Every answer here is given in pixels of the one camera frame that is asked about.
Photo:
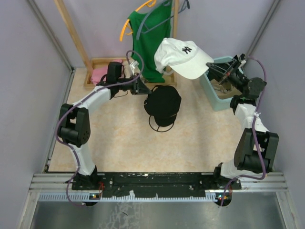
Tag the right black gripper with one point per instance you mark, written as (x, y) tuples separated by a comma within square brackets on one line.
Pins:
[(223, 67)]

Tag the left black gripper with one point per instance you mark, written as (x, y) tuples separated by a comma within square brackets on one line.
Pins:
[(139, 88)]

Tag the khaki cap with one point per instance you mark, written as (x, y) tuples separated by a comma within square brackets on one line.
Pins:
[(225, 90)]

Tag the black cap gold logo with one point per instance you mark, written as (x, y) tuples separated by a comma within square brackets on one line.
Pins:
[(164, 105)]

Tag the white cap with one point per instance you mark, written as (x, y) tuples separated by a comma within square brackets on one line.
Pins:
[(183, 57)]

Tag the wooden clothes rack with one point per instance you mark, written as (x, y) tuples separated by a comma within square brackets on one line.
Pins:
[(96, 63)]

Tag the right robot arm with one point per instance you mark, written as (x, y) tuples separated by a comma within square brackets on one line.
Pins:
[(255, 153)]

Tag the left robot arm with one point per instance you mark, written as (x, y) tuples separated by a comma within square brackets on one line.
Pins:
[(73, 128)]

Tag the light blue plastic bin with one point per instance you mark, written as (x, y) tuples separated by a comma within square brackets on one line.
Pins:
[(216, 103)]

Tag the pink folded cloth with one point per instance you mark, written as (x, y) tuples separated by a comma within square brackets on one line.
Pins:
[(98, 73)]

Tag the green tank top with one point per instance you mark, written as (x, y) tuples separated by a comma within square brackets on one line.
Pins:
[(148, 43)]

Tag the yellow clothes hanger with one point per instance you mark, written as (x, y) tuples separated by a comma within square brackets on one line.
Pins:
[(148, 3)]

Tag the grey-blue clothes hanger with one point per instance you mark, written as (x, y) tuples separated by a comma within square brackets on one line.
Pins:
[(143, 28)]

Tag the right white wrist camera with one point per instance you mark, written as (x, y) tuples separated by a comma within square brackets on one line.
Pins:
[(241, 60)]

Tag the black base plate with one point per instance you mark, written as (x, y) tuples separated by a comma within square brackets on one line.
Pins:
[(149, 185)]

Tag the aluminium rail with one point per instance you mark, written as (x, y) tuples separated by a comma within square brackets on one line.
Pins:
[(55, 187)]

